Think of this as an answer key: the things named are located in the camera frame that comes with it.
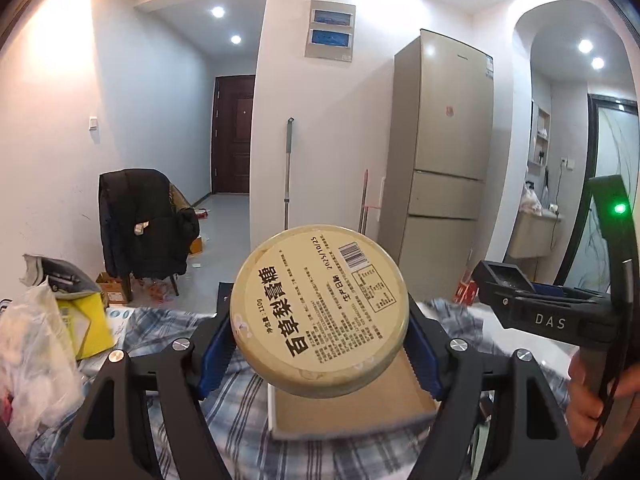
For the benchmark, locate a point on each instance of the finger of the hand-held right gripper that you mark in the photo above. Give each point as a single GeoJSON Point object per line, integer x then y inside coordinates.
{"type": "Point", "coordinates": [550, 291]}
{"type": "Point", "coordinates": [550, 320]}

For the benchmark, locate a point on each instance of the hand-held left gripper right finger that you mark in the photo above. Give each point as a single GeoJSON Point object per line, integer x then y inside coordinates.
{"type": "Point", "coordinates": [424, 365]}

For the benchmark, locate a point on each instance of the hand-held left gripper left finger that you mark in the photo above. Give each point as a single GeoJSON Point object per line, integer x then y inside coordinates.
{"type": "Point", "coordinates": [217, 357]}

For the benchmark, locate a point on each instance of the black box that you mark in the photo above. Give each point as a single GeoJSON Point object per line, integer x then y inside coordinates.
{"type": "Point", "coordinates": [505, 275]}

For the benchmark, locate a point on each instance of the round cream tin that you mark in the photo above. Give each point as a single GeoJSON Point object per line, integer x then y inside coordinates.
{"type": "Point", "coordinates": [320, 310]}

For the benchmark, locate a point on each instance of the person's right hand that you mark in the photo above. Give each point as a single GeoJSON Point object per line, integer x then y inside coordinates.
{"type": "Point", "coordinates": [582, 400]}

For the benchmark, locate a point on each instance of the beige sink cabinet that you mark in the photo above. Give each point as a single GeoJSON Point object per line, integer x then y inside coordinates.
{"type": "Point", "coordinates": [532, 235]}

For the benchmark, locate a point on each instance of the patterned glass door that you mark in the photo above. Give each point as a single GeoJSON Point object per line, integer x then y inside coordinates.
{"type": "Point", "coordinates": [612, 160]}

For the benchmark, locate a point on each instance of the blue plaid shirt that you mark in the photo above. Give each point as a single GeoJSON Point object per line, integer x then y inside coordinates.
{"type": "Point", "coordinates": [250, 420]}

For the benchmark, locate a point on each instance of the red floor box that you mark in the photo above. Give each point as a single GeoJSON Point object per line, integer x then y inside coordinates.
{"type": "Point", "coordinates": [465, 292]}

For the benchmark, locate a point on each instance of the wooden chair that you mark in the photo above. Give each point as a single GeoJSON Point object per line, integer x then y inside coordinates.
{"type": "Point", "coordinates": [175, 280]}

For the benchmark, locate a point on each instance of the pink cloth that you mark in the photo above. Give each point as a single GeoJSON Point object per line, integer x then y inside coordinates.
{"type": "Point", "coordinates": [530, 200]}

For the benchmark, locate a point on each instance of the white blue printed package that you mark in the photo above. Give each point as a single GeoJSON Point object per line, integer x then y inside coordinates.
{"type": "Point", "coordinates": [120, 322]}

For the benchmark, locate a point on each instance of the small cardboard floor box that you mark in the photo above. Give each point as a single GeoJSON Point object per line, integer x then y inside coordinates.
{"type": "Point", "coordinates": [195, 245]}

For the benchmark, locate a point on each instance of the chair with black jacket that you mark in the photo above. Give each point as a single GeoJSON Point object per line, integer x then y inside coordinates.
{"type": "Point", "coordinates": [140, 220]}

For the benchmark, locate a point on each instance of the recessed ceiling light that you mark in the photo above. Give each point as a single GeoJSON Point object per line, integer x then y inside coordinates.
{"type": "Point", "coordinates": [235, 39]}
{"type": "Point", "coordinates": [217, 11]}
{"type": "Point", "coordinates": [585, 46]}
{"type": "Point", "coordinates": [597, 62]}

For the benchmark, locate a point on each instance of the beige refrigerator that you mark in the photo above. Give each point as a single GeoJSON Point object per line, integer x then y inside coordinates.
{"type": "Point", "coordinates": [440, 160]}

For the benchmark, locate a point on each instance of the white plastic bag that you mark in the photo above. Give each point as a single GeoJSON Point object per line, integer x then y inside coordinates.
{"type": "Point", "coordinates": [35, 360]}

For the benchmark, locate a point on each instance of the brown door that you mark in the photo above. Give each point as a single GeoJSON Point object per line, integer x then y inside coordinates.
{"type": "Point", "coordinates": [232, 135]}

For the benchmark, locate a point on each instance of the wall niche shelf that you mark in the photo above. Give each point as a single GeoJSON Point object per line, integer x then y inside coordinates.
{"type": "Point", "coordinates": [540, 135]}

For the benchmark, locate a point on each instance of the grey wall electrical panel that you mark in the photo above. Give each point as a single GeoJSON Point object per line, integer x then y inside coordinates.
{"type": "Point", "coordinates": [330, 30]}

